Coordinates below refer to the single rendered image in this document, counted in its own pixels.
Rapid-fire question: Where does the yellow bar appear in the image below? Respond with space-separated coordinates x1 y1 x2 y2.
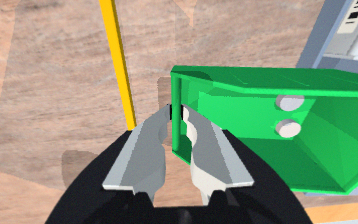
99 0 137 130

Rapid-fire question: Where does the green bin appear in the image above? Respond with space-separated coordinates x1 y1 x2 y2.
170 65 358 195

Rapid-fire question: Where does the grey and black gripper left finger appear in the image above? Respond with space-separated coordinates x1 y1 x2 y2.
44 104 172 224

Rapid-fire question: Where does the white disc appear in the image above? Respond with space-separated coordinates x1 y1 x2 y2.
275 119 301 138

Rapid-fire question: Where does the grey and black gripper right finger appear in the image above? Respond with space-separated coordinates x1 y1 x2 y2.
181 104 313 224

